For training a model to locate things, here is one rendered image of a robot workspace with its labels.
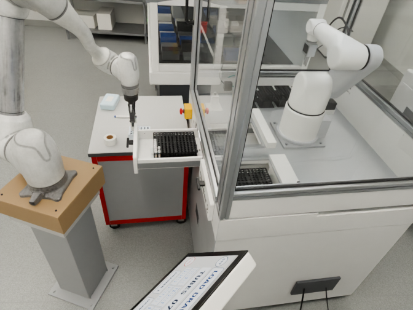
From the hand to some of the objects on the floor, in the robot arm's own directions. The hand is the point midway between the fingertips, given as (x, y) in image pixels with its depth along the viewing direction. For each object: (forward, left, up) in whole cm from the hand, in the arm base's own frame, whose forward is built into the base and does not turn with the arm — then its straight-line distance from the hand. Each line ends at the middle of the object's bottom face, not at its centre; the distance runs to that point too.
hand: (133, 123), depth 174 cm
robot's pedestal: (-25, -53, -85) cm, 104 cm away
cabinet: (+83, -4, -90) cm, 122 cm away
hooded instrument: (+24, +163, -87) cm, 187 cm away
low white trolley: (-5, +19, -86) cm, 88 cm away
